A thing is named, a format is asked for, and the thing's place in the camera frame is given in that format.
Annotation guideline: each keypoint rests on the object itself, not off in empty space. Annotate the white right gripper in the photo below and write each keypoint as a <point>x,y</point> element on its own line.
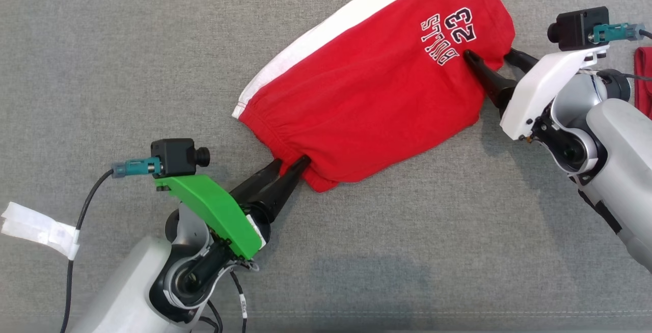
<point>540,88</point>

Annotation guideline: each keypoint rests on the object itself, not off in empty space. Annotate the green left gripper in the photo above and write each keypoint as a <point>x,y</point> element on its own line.
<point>214,208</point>

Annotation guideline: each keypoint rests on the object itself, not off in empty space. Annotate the red Bulls basketball shorts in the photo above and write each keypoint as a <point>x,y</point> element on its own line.
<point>367,99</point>

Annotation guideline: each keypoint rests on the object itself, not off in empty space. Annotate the red Bulls basketball jersey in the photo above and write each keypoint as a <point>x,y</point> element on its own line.
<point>644,83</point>

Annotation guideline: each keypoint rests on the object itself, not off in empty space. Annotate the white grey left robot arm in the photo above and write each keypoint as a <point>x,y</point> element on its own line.
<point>127,287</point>

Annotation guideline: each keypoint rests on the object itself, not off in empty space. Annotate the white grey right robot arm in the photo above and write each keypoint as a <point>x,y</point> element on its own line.
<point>619,139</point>

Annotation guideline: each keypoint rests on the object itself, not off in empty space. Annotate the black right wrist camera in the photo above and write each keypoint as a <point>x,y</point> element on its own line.
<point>578,28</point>

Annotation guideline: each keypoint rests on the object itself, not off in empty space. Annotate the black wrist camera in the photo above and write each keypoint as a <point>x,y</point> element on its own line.
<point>578,28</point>
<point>175,156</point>

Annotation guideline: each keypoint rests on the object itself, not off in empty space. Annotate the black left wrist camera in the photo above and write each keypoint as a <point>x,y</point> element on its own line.
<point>175,156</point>

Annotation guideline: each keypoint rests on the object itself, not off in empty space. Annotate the teal right camera connector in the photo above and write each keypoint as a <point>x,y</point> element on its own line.
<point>614,31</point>

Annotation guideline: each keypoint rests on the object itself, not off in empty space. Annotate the teal camera connector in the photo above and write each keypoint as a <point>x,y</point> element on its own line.
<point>140,166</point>
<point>614,31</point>

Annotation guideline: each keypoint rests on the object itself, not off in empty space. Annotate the teal left camera connector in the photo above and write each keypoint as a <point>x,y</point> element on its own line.
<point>140,166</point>

